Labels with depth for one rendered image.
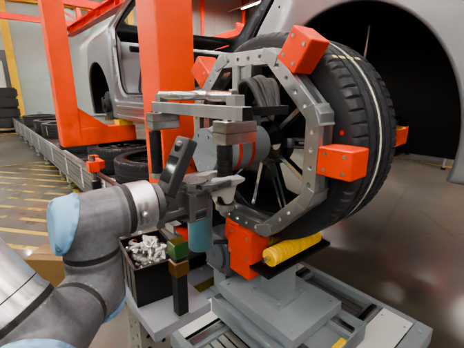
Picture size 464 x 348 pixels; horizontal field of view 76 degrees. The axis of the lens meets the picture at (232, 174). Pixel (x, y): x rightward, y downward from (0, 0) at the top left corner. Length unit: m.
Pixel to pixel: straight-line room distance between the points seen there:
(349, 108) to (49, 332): 0.71
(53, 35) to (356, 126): 2.69
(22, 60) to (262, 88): 13.23
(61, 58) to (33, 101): 10.69
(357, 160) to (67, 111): 2.68
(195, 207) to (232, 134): 0.17
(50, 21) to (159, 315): 2.64
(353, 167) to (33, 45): 13.46
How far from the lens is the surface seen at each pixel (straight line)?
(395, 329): 1.52
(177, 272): 0.77
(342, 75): 0.82
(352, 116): 0.79
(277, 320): 1.19
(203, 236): 1.02
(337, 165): 0.72
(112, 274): 0.56
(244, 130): 0.65
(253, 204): 1.08
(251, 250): 0.99
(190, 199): 0.59
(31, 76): 13.72
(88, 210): 0.51
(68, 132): 3.07
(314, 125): 0.74
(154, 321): 0.86
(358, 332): 1.31
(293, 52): 0.78
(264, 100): 0.68
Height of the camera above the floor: 1.01
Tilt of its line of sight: 16 degrees down
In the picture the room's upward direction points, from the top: straight up
